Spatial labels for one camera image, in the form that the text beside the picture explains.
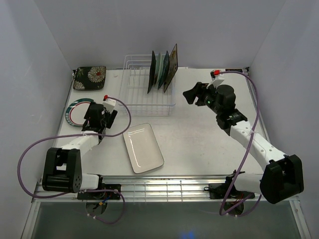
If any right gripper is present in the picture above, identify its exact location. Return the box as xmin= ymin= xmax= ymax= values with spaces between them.
xmin=182 ymin=82 xmax=222 ymax=115

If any cream square flower plate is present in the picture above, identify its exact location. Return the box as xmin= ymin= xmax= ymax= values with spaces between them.
xmin=163 ymin=44 xmax=178 ymax=93

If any teal square plate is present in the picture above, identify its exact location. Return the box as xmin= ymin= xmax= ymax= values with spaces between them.
xmin=158 ymin=51 xmax=170 ymax=90

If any round white green-rimmed plate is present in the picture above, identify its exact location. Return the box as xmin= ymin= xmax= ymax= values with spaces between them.
xmin=65 ymin=98 xmax=94 ymax=127

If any black floral plate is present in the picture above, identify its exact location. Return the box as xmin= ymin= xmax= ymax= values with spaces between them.
xmin=147 ymin=51 xmax=157 ymax=94
xmin=72 ymin=66 xmax=107 ymax=91

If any mint green round flower plate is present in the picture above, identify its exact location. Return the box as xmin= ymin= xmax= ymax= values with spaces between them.
xmin=153 ymin=52 xmax=164 ymax=87

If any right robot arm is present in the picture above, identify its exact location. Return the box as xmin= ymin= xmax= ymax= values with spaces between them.
xmin=183 ymin=82 xmax=304 ymax=204

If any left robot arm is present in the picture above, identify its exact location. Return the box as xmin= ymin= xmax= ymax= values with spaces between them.
xmin=42 ymin=100 xmax=117 ymax=199

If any white rectangular plate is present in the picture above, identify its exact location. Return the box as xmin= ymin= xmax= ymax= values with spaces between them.
xmin=123 ymin=123 xmax=164 ymax=174

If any dark label sticker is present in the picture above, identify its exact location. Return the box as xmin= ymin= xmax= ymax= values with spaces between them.
xmin=225 ymin=68 xmax=243 ymax=73

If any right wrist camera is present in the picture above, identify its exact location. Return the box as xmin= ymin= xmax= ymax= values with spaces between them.
xmin=206 ymin=70 xmax=225 ymax=89

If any white wire dish rack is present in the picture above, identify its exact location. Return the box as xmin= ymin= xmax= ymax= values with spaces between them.
xmin=119 ymin=54 xmax=176 ymax=116

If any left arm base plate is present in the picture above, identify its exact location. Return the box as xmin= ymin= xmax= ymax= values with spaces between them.
xmin=77 ymin=183 xmax=122 ymax=201

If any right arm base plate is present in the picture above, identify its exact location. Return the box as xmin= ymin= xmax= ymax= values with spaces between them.
xmin=203 ymin=183 xmax=255 ymax=199

